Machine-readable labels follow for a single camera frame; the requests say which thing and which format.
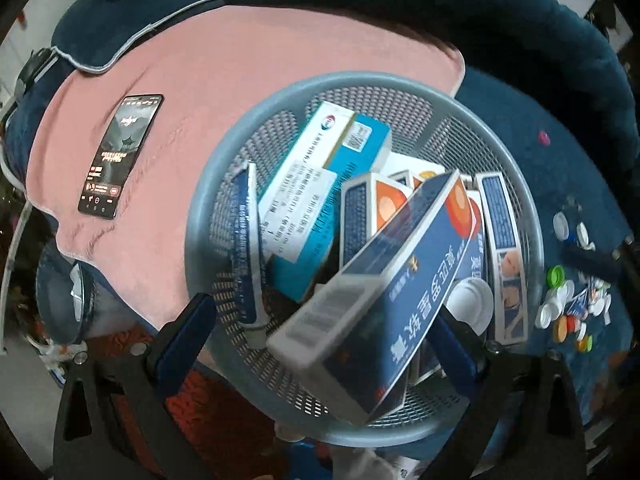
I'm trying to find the light blue plastic basket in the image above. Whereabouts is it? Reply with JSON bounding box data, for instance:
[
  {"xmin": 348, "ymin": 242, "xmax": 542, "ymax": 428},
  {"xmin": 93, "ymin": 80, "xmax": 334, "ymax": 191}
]
[{"xmin": 184, "ymin": 71, "xmax": 545, "ymax": 443}]

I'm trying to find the black strap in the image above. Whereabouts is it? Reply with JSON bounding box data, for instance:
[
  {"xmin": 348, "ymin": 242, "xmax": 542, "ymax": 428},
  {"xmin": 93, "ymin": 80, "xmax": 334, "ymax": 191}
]
[{"xmin": 14, "ymin": 47, "xmax": 61, "ymax": 98}]

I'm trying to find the dark blue orange circle box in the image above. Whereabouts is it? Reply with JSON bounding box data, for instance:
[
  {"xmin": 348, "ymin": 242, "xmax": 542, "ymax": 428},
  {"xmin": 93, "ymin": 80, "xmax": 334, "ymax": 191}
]
[
  {"xmin": 387, "ymin": 169, "xmax": 426, "ymax": 191},
  {"xmin": 339, "ymin": 172, "xmax": 416, "ymax": 271},
  {"xmin": 267, "ymin": 170, "xmax": 483, "ymax": 423}
]

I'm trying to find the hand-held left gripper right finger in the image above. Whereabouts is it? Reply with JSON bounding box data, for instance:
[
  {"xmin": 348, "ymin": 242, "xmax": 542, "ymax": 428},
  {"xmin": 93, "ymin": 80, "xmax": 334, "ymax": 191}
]
[{"xmin": 425, "ymin": 310, "xmax": 588, "ymax": 480}]

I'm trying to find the black smartphone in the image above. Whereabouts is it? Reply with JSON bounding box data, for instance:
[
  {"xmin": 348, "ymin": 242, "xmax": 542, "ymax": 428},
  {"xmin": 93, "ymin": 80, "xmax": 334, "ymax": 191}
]
[{"xmin": 77, "ymin": 93, "xmax": 166, "ymax": 219}]

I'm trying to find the white medicine bottle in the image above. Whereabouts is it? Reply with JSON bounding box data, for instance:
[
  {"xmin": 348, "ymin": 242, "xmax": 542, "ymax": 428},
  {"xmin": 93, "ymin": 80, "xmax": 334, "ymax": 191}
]
[{"xmin": 445, "ymin": 280, "xmax": 494, "ymax": 336}]

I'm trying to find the pile of small bottle caps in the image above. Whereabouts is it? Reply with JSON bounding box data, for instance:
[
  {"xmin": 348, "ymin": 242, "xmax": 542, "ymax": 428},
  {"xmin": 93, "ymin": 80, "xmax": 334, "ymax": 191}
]
[{"xmin": 535, "ymin": 205, "xmax": 613, "ymax": 353}]

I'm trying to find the dark blue bolster cushion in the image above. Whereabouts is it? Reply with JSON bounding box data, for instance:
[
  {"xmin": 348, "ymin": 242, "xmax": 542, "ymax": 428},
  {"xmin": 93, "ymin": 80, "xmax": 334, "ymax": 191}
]
[{"xmin": 195, "ymin": 0, "xmax": 640, "ymax": 141}]

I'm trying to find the blue grey round object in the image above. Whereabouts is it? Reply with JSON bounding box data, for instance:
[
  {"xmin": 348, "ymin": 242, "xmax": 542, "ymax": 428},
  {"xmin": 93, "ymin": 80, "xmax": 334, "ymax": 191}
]
[{"xmin": 35, "ymin": 240, "xmax": 108, "ymax": 346}]

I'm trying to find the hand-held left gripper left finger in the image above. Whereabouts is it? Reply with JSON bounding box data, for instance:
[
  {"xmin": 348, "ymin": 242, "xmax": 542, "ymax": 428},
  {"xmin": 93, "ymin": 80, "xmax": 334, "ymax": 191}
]
[{"xmin": 52, "ymin": 292, "xmax": 217, "ymax": 480}]

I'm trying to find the pink towel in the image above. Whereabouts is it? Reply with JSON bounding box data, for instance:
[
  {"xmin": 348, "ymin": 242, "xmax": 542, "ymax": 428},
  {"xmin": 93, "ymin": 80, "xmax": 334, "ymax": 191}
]
[{"xmin": 22, "ymin": 4, "xmax": 466, "ymax": 376}]

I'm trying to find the blue white ointment tube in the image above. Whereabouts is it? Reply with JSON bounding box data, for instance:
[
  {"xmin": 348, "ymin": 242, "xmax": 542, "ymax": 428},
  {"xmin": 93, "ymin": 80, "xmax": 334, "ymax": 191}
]
[{"xmin": 231, "ymin": 161, "xmax": 273, "ymax": 348}]

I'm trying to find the red patterned cloth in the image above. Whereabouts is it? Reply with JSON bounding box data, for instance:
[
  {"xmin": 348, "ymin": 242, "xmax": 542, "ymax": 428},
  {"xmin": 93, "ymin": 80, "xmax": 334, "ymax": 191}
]
[{"xmin": 100, "ymin": 320, "xmax": 281, "ymax": 480}]

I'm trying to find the white box with blue panel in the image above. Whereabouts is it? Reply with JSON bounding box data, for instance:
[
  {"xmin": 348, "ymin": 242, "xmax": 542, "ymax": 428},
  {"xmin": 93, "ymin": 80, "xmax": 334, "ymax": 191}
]
[{"xmin": 474, "ymin": 172, "xmax": 531, "ymax": 346}]

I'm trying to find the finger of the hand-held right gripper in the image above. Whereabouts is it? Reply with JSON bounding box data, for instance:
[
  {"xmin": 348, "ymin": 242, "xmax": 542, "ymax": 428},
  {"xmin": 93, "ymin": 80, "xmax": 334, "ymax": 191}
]
[{"xmin": 564, "ymin": 237, "xmax": 640, "ymax": 286}]

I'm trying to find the light blue white medicine box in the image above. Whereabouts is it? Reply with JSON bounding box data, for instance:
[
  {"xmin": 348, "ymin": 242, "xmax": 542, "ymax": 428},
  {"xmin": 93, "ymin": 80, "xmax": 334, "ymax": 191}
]
[{"xmin": 257, "ymin": 101, "xmax": 392, "ymax": 303}]

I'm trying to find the dark blue piped pillow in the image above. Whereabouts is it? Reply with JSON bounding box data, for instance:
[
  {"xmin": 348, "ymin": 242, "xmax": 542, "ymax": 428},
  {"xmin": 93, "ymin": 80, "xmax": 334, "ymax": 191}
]
[{"xmin": 52, "ymin": 0, "xmax": 223, "ymax": 76}]

